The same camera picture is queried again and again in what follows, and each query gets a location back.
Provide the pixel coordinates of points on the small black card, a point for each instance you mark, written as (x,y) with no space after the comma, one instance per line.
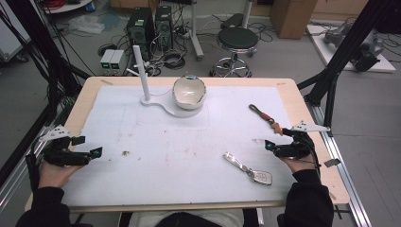
(332,162)

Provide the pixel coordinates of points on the white foam mat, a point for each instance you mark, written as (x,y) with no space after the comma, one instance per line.
(176,164)

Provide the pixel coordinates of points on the white metal stand leg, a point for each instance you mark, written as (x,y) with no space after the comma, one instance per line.
(196,34)

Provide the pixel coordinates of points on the person's left hand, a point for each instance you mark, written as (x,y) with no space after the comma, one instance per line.
(53,176)

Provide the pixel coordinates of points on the black round stool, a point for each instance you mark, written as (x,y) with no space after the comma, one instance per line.
(238,38)

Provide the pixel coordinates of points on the person's right hand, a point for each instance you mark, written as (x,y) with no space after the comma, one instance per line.
(299,164)

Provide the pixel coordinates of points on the white stand with pole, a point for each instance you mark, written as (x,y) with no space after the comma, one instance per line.
(143,78)

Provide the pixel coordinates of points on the white ceramic bowl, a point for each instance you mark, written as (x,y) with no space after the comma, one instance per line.
(189,93)

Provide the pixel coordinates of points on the white platform with grey machine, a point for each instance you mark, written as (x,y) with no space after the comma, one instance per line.
(356,47)

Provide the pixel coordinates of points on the person's lap clothing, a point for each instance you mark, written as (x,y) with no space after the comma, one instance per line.
(189,219)

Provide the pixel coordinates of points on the black metal frame strut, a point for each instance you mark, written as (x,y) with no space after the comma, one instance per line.
(47,47)
(346,47)

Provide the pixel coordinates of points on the clear plastic bag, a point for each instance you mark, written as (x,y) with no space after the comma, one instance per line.
(86,24)

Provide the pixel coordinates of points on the narrow black computer tower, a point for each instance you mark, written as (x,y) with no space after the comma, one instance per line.
(164,28)

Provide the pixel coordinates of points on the cardboard box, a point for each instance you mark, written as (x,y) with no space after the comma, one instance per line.
(293,17)

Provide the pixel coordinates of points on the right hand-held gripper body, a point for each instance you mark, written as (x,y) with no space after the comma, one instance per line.
(293,150)

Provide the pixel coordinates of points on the aluminium rail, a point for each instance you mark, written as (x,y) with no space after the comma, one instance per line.
(340,176)

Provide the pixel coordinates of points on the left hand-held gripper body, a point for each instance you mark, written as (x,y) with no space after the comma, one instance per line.
(63,157)

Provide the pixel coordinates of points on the grey power supply unit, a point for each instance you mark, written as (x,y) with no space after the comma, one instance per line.
(118,61)
(106,61)

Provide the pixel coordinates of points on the large black computer tower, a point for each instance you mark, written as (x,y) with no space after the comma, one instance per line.
(140,31)

